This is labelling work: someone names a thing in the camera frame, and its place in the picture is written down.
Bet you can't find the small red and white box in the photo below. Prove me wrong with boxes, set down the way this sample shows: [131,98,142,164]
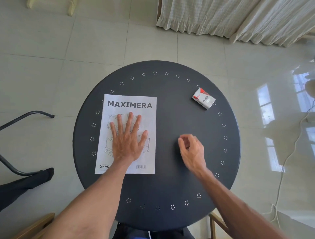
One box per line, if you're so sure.
[192,87,216,110]

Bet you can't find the wooden chair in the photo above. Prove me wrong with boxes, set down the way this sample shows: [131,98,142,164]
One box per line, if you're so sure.
[12,211,230,239]

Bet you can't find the person's right hand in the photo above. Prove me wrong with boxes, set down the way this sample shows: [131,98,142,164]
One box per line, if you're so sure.
[178,134,206,173]

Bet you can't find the white pleated curtain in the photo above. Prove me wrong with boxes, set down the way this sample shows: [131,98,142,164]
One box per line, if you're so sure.
[230,0,315,48]
[156,0,262,38]

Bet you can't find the black metal chair frame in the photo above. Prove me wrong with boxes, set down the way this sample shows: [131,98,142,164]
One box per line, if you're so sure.
[0,111,55,176]

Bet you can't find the black sock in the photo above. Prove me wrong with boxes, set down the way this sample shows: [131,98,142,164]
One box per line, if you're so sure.
[32,168,54,185]

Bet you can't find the cream wooden furniture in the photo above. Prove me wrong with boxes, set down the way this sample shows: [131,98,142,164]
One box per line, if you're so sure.
[27,0,80,17]

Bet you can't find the white low ledge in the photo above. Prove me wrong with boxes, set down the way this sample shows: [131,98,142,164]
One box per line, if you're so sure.
[277,210,315,239]

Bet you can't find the person's left hand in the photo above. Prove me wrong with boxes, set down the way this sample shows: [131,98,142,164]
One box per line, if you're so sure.
[109,112,149,164]

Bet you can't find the white power cable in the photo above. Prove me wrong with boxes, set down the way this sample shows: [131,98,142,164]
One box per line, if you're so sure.
[261,98,315,223]

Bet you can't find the white paper instruction booklet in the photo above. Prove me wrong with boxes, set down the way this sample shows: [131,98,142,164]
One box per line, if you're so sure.
[95,94,157,175]

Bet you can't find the person's black trouser leg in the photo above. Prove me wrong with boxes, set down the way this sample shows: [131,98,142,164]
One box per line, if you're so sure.
[0,172,41,212]

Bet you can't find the person's dark trousers lap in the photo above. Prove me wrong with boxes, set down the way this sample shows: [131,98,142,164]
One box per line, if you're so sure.
[112,222,195,239]

